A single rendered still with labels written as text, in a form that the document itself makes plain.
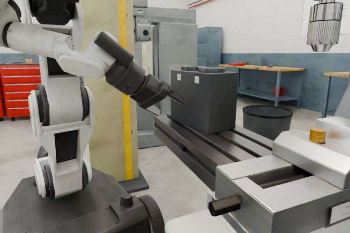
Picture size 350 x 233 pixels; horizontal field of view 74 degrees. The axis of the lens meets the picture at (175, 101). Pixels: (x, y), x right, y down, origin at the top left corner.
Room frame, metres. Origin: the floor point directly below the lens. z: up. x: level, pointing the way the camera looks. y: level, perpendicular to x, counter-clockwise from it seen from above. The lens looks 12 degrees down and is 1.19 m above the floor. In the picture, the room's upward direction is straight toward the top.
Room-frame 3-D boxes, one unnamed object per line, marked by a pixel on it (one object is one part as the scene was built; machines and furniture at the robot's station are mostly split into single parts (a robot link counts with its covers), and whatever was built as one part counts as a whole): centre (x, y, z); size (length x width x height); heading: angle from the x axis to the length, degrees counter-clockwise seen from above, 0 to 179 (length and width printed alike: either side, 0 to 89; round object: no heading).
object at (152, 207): (0.87, 0.11, 0.50); 0.20 x 0.05 x 0.20; 36
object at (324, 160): (0.34, -0.22, 1.03); 0.12 x 0.06 x 0.04; 22
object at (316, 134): (0.35, -0.23, 1.06); 0.02 x 0.02 x 0.02
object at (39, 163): (0.94, 0.49, 0.68); 0.21 x 0.20 x 0.13; 36
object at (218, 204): (0.28, -0.07, 0.99); 0.04 x 0.02 x 0.02; 112
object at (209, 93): (0.80, -0.09, 1.04); 0.22 x 0.12 x 0.20; 33
